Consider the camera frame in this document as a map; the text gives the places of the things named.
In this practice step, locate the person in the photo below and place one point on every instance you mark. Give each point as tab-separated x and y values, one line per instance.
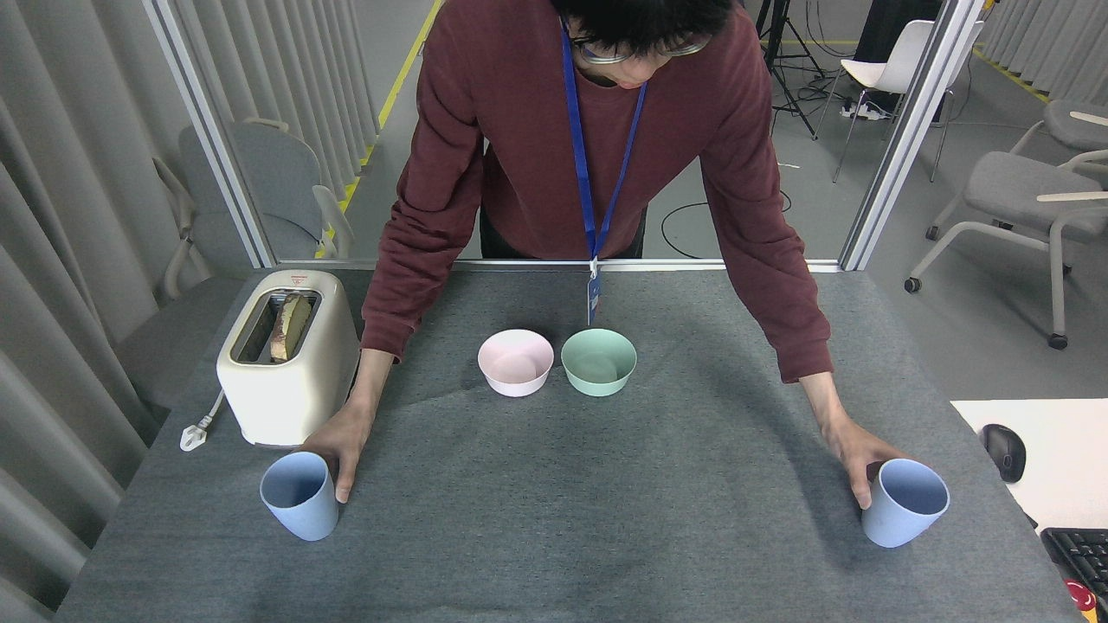
519	130

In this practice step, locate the grey curtain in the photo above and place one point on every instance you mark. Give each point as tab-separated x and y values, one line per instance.
1047	43
294	69
61	260

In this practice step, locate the bread slice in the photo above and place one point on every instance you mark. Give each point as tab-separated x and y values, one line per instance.
290	327

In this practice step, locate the blue cup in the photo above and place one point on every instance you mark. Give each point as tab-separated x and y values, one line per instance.
303	510
896	523

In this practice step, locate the green bowl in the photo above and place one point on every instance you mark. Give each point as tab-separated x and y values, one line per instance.
599	382

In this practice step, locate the blue badge card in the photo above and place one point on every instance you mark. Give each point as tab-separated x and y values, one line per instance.
594	294

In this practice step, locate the red round object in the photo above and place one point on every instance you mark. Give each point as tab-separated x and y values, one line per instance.
1079	595

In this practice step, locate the dark grey table cloth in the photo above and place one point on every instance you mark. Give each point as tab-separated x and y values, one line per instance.
589	519

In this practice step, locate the black cabinet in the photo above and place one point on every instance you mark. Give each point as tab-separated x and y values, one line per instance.
883	26

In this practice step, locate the white plastic chair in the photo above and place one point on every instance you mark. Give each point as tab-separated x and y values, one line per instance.
892	65

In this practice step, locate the person's right forearm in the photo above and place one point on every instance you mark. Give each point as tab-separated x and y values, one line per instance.
385	311

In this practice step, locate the eyeglasses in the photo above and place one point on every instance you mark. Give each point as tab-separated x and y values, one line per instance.
606	54

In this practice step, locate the cream toaster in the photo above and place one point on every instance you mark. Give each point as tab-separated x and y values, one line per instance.
294	398

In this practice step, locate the person's right hand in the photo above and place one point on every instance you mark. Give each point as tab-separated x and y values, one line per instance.
344	441

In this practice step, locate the person's left hand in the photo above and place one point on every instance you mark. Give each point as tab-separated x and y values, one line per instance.
857	454

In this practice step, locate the black tripod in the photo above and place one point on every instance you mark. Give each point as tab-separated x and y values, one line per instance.
783	61

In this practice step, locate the grey chair with white frame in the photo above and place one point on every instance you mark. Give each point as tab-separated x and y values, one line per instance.
1021	190
277	182
1078	121

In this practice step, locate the black keyboard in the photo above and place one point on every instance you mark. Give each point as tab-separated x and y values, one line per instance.
1082	554

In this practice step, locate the black computer mouse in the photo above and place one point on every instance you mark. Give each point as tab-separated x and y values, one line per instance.
1004	452

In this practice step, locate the silver frame rail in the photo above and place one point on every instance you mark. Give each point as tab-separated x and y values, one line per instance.
692	265

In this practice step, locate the silver post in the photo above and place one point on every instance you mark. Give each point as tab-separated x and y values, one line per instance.
216	138
909	138

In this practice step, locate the white power strip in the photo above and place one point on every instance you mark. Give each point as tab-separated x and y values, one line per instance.
866	111

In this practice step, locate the white desk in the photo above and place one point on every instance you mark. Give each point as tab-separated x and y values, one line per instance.
1065	450

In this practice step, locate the pink bowl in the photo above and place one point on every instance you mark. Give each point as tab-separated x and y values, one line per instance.
516	381

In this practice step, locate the person's left forearm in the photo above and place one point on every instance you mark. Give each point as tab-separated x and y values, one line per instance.
783	311

